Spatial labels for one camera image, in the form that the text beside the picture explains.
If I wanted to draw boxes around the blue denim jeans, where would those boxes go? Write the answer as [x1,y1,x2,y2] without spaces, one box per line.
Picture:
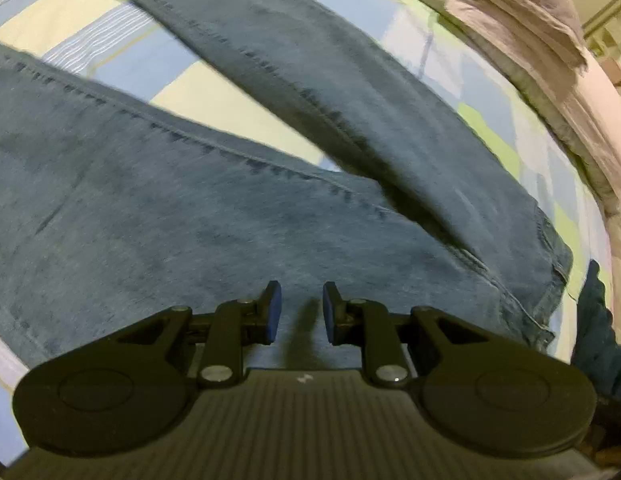
[0,0,574,367]

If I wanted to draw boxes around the pink pillow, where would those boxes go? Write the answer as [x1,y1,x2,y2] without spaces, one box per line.
[561,50,621,213]

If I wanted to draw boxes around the dark blue garment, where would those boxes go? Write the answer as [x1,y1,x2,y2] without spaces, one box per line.
[572,259,621,402]

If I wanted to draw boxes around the checkered bed sheet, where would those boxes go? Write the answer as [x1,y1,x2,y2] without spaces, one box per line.
[0,0,614,466]

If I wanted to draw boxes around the striped grey duvet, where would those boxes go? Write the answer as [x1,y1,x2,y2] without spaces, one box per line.
[355,0,621,222]

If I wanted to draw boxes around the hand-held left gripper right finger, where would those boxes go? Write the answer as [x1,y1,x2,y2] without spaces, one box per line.
[323,281,492,390]

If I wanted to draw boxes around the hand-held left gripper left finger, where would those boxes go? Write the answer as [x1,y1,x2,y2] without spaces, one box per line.
[115,280,282,389]

